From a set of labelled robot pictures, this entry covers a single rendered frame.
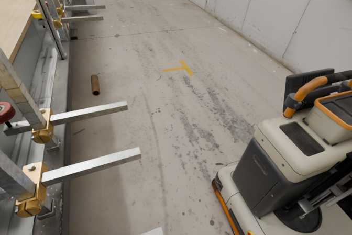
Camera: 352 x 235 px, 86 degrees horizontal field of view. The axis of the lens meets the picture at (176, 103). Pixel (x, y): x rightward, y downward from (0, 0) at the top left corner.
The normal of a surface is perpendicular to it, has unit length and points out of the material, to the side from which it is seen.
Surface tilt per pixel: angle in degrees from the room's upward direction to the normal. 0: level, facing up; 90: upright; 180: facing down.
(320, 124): 92
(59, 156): 0
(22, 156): 0
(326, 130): 92
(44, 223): 0
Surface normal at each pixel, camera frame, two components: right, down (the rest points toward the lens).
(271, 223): 0.05, -0.73
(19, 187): 0.36, 0.65
